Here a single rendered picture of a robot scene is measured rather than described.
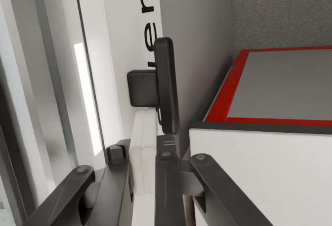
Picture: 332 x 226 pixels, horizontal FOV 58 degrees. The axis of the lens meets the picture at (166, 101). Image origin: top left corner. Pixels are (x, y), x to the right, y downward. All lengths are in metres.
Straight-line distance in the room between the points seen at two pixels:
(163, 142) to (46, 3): 0.10
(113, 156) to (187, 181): 0.04
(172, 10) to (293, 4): 0.75
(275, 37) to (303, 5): 0.13
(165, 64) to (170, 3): 0.19
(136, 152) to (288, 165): 0.26
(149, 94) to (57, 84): 0.07
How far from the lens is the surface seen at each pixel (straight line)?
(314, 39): 1.13
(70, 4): 0.21
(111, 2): 0.22
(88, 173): 0.16
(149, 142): 0.17
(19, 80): 0.17
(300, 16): 1.11
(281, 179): 0.41
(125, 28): 0.23
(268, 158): 0.40
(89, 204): 0.17
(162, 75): 0.21
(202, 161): 0.16
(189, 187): 0.16
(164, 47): 0.21
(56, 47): 0.19
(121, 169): 0.16
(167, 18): 0.38
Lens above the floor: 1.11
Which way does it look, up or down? 63 degrees down
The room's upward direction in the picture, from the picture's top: 137 degrees counter-clockwise
